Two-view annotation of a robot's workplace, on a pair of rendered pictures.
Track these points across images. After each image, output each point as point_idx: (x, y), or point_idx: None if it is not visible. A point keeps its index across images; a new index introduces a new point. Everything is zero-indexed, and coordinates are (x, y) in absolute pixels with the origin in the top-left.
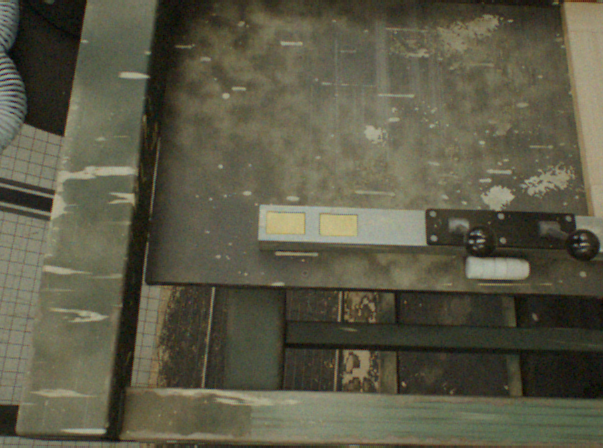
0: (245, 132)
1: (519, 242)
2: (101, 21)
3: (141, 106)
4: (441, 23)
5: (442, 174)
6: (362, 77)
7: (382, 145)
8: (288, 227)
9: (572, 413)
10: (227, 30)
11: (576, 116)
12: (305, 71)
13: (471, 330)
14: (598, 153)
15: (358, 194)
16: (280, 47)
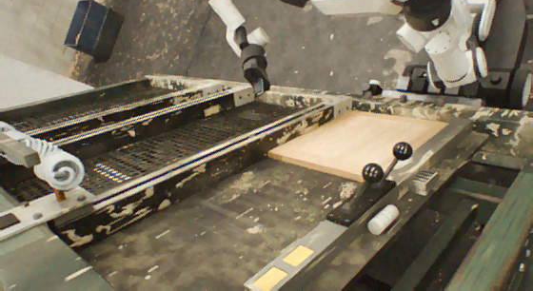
0: (182, 281)
1: (377, 195)
2: (19, 269)
3: (103, 280)
4: (229, 184)
5: (307, 217)
6: (219, 219)
7: (266, 229)
8: (274, 278)
9: (503, 218)
10: (114, 254)
11: (323, 169)
12: (185, 237)
13: (413, 266)
14: (348, 168)
15: (284, 252)
16: (158, 239)
